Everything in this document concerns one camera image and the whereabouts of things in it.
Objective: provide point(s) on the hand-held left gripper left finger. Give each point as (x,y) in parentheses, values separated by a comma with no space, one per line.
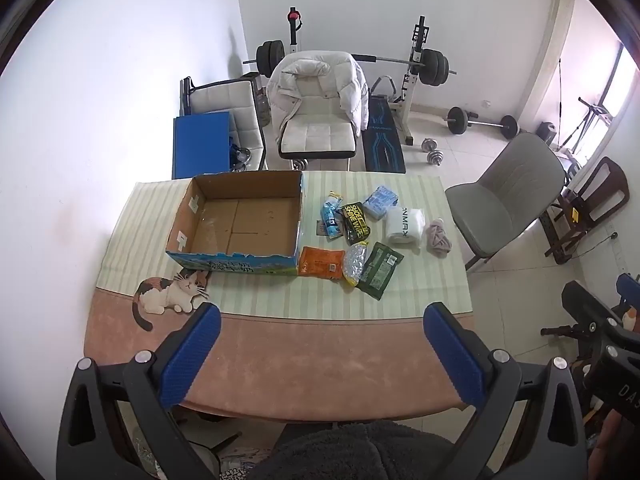
(192,355)

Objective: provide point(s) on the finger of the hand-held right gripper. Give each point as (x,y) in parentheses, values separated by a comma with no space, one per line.
(590,307)
(629,290)

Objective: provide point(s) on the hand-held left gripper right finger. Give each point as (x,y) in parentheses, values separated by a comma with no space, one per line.
(452,360)

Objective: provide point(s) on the green packet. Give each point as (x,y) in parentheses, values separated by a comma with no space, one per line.
(380,270)

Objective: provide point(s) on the pink cloth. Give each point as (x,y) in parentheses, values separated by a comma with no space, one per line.
(437,240)

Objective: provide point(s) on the silver scourer packet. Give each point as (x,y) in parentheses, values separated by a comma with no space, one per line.
(355,265)

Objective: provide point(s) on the white towel packet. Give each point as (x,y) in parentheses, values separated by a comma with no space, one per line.
(402,227)

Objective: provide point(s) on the cardboard box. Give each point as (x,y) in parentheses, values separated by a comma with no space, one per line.
(240,220)

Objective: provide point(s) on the orange packet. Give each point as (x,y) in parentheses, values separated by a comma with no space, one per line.
(320,262)

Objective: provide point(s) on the black shoe wipes packet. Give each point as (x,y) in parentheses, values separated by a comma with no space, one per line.
(356,222)

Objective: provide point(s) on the blue face mask pack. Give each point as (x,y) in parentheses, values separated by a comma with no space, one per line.
(379,202)

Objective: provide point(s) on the light blue snack packet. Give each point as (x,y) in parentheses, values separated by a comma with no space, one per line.
(331,215)

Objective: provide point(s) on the yellow box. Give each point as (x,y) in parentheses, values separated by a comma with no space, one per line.
(573,215)

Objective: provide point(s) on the brown wooden chair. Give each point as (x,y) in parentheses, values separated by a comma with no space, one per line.
(607,180)

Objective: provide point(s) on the grey fabric chair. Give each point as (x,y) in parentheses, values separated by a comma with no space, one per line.
(520,175)

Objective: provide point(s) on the grey metal stand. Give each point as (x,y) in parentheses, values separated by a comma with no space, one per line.
(590,120)

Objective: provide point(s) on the chrome dumbbell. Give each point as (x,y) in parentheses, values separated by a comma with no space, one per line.
(432,152)

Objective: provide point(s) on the blue box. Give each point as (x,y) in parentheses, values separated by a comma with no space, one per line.
(200,142)

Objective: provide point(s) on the small black plate barbell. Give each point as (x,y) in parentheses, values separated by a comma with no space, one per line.
(457,120)

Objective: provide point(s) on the white padded chair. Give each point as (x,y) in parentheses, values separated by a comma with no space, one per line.
(315,137)

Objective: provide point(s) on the white bar stool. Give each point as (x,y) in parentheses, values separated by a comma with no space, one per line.
(225,97)

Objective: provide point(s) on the clear water jug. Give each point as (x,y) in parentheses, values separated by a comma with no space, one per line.
(263,105)

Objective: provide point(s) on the white weight bench rack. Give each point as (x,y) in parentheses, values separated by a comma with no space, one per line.
(415,85)

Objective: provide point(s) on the white down jacket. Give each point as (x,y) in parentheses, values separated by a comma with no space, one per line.
(350,90)

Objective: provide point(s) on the barbell with black plates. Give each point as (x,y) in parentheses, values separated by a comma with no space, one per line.
(385,60)

